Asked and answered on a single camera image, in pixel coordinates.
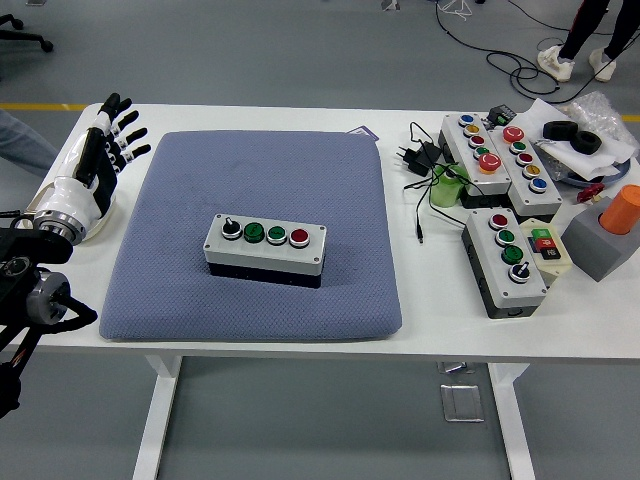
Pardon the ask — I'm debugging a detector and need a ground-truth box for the clear bubble wrap bag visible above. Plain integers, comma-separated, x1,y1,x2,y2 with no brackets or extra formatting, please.
563,91,640,157

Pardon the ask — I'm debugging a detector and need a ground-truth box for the grey block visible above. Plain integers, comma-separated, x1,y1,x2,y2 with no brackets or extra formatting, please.
560,193,639,283

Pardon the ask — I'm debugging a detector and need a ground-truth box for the black power adapter with cord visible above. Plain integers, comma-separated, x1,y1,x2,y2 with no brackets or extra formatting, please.
396,121,474,246

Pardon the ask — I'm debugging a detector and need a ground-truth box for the person with white shoes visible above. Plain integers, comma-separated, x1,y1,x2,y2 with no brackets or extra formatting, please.
536,0,640,83

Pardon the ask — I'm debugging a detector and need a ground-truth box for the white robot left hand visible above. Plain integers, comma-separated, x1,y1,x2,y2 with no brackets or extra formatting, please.
34,92,153,236

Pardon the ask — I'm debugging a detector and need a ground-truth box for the clear acrylic plate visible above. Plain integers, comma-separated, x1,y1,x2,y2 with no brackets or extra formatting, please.
532,138,577,184

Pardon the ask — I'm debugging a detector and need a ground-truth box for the orange cylinder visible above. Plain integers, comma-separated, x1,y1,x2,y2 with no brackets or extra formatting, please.
598,183,640,237

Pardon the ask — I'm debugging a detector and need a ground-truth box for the blue-grey cushion mat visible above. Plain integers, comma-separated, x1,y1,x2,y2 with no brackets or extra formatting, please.
98,130,404,344

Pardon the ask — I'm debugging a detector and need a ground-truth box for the five-button box, red mushroom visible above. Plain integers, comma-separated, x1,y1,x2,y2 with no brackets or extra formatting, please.
487,124,564,219

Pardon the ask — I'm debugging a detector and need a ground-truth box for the small metal floor cover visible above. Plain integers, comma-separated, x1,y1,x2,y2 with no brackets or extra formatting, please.
437,360,477,376

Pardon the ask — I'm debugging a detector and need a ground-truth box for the black office chair base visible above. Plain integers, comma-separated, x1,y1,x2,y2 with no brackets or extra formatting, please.
0,13,54,54

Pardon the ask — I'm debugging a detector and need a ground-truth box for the metal floor outlet plate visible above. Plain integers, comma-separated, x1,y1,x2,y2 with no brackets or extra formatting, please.
439,383,487,424

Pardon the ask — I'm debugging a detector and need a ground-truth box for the grey-blue round disc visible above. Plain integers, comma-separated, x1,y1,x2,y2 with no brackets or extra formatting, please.
562,153,637,188

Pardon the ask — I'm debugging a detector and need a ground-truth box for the grey four-button control box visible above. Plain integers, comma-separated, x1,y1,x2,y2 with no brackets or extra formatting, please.
202,213,328,291
460,207,549,320

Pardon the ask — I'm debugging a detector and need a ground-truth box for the white paper sheet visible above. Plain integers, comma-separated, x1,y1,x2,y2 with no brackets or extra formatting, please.
512,97,638,181

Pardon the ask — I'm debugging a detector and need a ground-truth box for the black floor cable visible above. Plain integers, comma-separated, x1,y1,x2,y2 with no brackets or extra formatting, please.
433,0,624,104

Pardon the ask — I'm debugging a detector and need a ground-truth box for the five-button box, orange-ringed mushroom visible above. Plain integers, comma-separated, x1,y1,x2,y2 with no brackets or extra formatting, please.
438,113,514,209

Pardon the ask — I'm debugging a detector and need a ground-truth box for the green plastic cylinder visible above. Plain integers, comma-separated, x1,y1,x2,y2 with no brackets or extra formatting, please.
428,162,471,208

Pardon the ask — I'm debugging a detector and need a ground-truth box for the cream three-button switch box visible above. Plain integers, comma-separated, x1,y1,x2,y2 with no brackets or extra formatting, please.
518,218,573,289

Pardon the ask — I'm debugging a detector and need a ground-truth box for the white floor cable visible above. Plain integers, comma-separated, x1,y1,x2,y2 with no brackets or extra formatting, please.
436,0,474,23

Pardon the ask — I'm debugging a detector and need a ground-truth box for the black terminal module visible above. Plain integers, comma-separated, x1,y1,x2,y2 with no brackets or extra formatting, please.
485,103,519,127

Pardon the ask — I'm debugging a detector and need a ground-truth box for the white table leg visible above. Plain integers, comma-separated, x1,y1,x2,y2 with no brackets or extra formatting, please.
132,355,184,480
487,362,538,480

